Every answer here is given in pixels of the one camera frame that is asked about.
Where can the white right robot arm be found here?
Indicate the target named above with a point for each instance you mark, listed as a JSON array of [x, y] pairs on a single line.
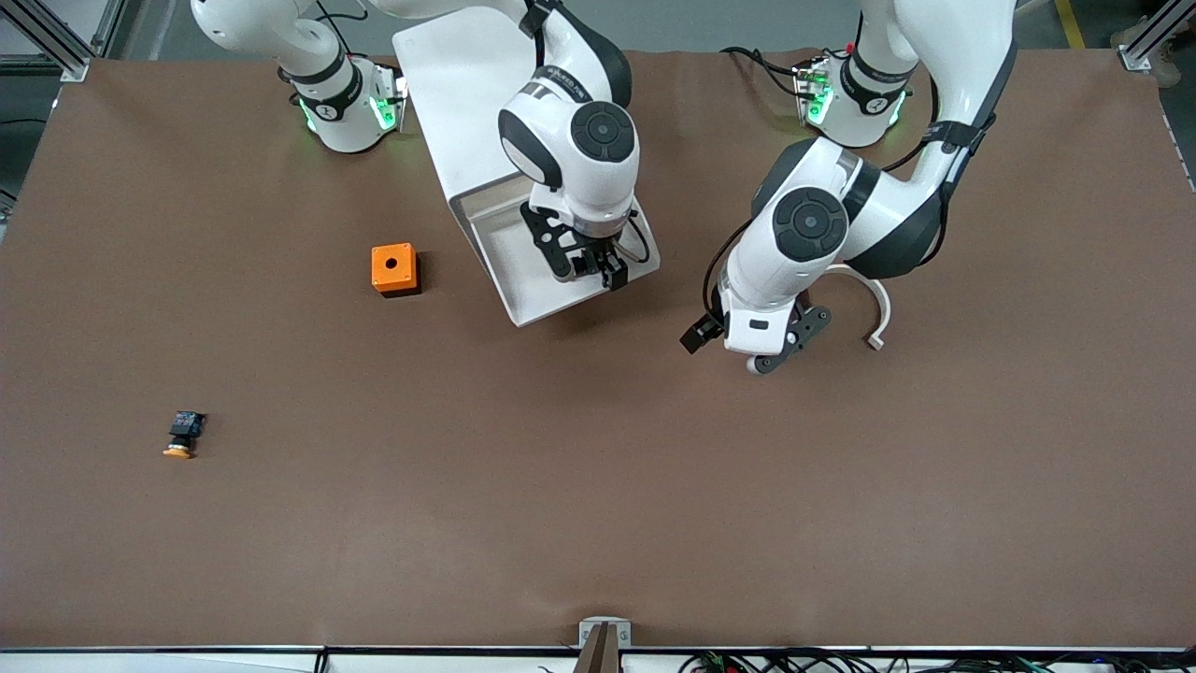
[[561, 164]]

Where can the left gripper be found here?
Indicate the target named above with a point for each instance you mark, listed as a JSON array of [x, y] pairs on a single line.
[[699, 334]]

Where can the brown table cover sheet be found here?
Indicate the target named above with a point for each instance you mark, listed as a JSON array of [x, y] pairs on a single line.
[[598, 467]]

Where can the aluminium frame profile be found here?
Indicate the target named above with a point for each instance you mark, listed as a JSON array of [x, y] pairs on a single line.
[[56, 51], [1145, 51]]

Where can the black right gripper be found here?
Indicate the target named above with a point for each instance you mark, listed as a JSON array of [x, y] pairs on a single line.
[[596, 256]]

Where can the grey metal camera bracket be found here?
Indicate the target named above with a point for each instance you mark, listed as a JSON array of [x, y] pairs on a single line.
[[587, 636]]

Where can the white curved arc bracket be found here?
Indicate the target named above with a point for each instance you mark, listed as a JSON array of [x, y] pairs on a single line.
[[883, 308]]

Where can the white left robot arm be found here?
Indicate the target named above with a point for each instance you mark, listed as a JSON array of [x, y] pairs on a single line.
[[944, 56]]

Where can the orange button box with hole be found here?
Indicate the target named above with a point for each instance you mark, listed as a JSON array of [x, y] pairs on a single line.
[[381, 277]]

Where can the yellow mushroom push button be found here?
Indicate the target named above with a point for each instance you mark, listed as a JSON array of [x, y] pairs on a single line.
[[185, 428]]

